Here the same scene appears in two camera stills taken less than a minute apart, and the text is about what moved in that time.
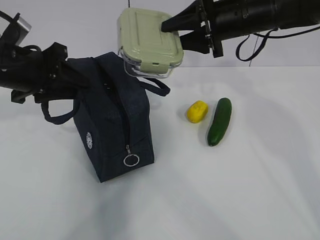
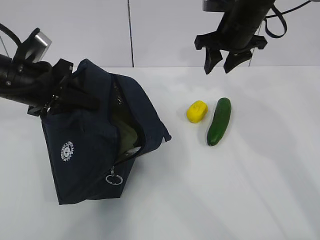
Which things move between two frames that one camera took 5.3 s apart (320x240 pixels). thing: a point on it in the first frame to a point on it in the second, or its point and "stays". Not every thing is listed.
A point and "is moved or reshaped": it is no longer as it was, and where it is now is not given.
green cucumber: (220, 121) stays
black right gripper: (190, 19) to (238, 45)
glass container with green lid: (145, 50) to (127, 138)
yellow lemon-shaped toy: (197, 111) stays
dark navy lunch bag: (114, 117) is moved or reshaped
